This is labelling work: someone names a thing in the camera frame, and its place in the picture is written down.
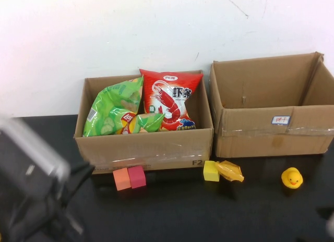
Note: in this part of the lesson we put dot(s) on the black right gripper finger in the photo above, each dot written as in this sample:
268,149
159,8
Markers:
324,212

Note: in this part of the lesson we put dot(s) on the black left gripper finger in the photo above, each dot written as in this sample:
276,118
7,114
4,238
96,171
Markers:
81,167
75,184

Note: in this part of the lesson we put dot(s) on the large green chips bag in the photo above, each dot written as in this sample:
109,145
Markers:
112,106

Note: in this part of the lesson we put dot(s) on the orange snack packet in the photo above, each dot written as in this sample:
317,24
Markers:
231,171

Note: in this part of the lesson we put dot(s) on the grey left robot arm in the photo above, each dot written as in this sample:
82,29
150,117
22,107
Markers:
26,161

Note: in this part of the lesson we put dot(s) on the red shrimp snack bag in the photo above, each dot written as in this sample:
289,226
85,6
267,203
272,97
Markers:
169,96

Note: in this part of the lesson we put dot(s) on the orange foam cube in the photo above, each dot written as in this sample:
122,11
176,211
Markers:
121,179

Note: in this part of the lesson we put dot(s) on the yellow rubber duck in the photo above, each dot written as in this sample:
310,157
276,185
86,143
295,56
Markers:
291,178

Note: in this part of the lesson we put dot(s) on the pink foam cube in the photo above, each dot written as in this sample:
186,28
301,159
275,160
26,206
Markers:
137,176

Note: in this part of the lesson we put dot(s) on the cardboard box with F2 print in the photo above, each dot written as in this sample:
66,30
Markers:
146,148

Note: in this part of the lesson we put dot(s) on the small green chips bag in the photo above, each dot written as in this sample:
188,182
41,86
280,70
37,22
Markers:
150,122

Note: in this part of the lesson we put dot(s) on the cardboard box with white label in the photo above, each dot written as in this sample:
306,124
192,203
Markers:
261,140

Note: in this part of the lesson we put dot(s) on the yellow foam cube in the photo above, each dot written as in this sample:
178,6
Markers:
211,171

